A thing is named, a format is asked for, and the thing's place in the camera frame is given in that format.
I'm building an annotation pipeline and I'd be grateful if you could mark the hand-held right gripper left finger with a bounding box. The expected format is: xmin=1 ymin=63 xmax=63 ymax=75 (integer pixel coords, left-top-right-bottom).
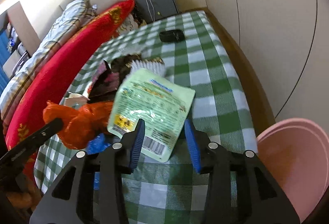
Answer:
xmin=29 ymin=119 xmax=146 ymax=224

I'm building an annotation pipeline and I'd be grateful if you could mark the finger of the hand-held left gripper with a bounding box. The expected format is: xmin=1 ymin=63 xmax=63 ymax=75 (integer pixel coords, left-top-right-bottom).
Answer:
xmin=0 ymin=118 xmax=64 ymax=181

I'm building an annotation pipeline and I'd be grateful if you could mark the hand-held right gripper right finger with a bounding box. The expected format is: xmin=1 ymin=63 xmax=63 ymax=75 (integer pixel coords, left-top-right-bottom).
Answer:
xmin=184 ymin=119 xmax=301 ymax=224

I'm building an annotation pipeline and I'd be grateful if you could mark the green snack packet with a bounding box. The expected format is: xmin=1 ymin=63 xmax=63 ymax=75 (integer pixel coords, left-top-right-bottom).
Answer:
xmin=107 ymin=67 xmax=196 ymax=163

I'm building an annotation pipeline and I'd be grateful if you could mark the orange-red plastic bag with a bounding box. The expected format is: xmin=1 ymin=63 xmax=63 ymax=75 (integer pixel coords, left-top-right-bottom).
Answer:
xmin=42 ymin=101 xmax=115 ymax=150

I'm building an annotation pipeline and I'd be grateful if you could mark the dark floral pouch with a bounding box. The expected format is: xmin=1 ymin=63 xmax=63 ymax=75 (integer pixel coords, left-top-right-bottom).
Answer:
xmin=90 ymin=54 xmax=143 ymax=97

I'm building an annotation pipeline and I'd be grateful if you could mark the pink plastic basin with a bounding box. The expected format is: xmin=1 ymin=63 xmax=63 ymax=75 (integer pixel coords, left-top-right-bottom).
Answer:
xmin=256 ymin=118 xmax=329 ymax=223

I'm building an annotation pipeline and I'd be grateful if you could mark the blue plastic bag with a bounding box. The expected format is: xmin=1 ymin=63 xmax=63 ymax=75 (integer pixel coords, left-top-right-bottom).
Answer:
xmin=87 ymin=134 xmax=114 ymax=155

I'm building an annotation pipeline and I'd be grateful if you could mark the white paper carton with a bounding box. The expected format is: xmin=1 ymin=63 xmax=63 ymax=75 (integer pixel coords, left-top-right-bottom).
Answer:
xmin=63 ymin=92 xmax=89 ymax=107

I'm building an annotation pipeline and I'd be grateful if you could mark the green checked tablecloth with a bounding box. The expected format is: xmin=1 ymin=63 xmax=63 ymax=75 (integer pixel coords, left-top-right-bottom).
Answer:
xmin=33 ymin=9 xmax=259 ymax=224

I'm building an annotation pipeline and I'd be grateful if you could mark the red floral blanket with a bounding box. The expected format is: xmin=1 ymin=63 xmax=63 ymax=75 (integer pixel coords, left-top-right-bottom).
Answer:
xmin=5 ymin=0 xmax=135 ymax=183

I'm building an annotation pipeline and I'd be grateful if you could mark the purple foil wrapper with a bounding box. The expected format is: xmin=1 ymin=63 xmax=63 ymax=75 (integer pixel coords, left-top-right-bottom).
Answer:
xmin=95 ymin=60 xmax=112 ymax=83

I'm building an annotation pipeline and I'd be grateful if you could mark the blue curtain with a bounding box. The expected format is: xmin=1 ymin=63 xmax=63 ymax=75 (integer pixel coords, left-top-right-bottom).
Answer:
xmin=0 ymin=31 xmax=11 ymax=78

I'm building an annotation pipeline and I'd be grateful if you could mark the plaid quilt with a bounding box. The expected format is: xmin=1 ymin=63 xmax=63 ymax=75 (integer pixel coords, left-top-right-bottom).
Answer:
xmin=0 ymin=0 xmax=99 ymax=122

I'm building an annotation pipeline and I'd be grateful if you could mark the small black band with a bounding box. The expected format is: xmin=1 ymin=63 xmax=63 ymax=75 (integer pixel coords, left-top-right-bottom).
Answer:
xmin=159 ymin=29 xmax=184 ymax=43

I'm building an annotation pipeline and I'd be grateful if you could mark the wooden shelf unit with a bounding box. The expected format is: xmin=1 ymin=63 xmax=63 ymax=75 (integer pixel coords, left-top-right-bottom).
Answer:
xmin=0 ymin=2 xmax=42 ymax=78

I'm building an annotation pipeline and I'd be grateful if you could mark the floral bed sheet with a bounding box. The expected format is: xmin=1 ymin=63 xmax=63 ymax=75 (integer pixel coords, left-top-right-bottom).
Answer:
xmin=118 ymin=13 xmax=147 ymax=34

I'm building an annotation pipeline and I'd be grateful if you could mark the white wardrobe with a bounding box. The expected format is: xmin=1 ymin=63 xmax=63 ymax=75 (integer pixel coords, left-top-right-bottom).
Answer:
xmin=191 ymin=0 xmax=329 ymax=124

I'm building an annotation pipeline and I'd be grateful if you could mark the grey nightstand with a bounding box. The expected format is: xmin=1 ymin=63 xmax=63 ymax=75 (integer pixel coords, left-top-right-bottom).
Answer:
xmin=131 ymin=0 xmax=180 ymax=23

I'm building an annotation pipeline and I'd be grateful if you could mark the white cable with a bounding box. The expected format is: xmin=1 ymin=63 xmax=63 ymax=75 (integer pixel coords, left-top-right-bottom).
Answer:
xmin=144 ymin=0 xmax=155 ymax=21

